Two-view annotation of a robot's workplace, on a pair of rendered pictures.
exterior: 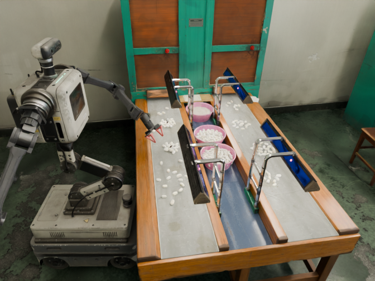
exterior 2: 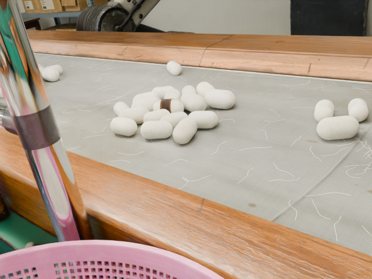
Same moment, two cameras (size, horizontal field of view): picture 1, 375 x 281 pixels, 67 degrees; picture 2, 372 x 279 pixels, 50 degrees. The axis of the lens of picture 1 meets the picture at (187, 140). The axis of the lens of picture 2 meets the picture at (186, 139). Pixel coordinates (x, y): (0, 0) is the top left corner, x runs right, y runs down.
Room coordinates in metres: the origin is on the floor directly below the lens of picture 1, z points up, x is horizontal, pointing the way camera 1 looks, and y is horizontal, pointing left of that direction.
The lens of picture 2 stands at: (2.53, -0.07, 0.92)
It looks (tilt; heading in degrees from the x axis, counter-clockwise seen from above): 26 degrees down; 144
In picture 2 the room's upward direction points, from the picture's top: 10 degrees counter-clockwise
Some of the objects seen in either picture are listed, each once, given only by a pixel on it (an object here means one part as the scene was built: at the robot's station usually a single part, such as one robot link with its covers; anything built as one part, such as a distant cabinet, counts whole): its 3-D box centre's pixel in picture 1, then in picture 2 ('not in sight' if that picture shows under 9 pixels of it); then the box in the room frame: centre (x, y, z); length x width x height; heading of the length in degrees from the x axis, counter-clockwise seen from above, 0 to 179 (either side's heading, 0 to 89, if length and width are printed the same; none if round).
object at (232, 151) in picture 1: (217, 158); not in sight; (1.70, -0.23, 0.72); 0.27 x 0.27 x 0.10
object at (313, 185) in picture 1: (286, 149); not in sight; (1.33, -0.58, 1.08); 0.62 x 0.08 x 0.07; 9
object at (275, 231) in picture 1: (233, 148); not in sight; (1.84, -0.37, 0.71); 1.81 x 0.05 x 0.11; 9
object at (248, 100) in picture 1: (236, 83); not in sight; (2.29, -0.42, 1.08); 0.62 x 0.08 x 0.07; 9
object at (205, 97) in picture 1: (195, 98); not in sight; (2.63, -0.08, 0.77); 0.33 x 0.15 x 0.01; 99
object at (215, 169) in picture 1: (204, 181); not in sight; (1.25, -0.10, 0.90); 0.20 x 0.19 x 0.45; 9
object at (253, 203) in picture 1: (268, 174); not in sight; (1.31, -0.50, 0.90); 0.20 x 0.19 x 0.45; 9
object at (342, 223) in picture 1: (278, 148); not in sight; (1.90, -0.75, 0.67); 1.81 x 0.12 x 0.19; 9
